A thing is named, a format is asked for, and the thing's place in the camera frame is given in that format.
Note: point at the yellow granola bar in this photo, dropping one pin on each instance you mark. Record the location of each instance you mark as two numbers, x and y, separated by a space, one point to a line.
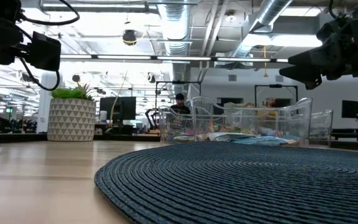
232 128

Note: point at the triangle patterned planter pot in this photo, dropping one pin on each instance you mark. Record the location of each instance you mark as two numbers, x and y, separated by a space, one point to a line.
71 119

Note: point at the white blue granola bar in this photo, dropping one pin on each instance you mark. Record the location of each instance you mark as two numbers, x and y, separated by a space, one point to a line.
228 136

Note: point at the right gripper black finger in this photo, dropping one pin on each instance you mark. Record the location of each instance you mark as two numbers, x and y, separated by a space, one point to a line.
306 76
319 57

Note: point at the round blue woven placemat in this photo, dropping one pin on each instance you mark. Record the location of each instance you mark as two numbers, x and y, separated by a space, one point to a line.
244 183

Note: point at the black desk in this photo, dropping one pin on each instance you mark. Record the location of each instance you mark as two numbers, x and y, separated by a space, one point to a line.
353 133

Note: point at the large clear plastic bin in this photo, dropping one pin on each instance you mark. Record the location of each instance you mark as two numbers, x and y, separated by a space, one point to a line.
300 124

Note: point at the black round ceiling fixture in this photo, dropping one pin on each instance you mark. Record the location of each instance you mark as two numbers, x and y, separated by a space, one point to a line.
129 37

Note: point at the small clear plastic bin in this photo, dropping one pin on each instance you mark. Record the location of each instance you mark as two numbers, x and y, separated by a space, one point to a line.
169 124
321 127

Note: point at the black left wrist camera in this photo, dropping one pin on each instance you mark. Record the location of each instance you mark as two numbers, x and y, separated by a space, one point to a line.
43 51

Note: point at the black background robot arm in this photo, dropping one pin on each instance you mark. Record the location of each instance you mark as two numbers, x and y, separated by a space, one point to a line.
151 118

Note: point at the silver spiral air duct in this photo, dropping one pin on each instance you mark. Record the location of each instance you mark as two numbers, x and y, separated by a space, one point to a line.
269 12

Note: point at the black computer monitor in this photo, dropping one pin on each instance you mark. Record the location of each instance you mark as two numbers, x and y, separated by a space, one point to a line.
117 108

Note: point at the pale blue granola bar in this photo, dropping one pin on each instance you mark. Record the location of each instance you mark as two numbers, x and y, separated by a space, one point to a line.
183 137

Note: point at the black metal frame stand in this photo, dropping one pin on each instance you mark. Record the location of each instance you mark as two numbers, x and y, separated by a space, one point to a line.
179 82
275 86

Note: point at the long ceiling light strip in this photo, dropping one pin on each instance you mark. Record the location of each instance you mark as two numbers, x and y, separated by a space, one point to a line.
182 58

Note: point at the person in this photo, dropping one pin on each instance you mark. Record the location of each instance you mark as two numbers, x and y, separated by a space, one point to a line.
180 105
269 109

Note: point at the small black wall monitor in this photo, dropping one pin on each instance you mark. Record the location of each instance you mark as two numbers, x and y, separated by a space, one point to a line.
350 109

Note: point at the green artificial plant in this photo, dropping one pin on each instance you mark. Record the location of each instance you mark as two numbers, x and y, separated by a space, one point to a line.
70 92

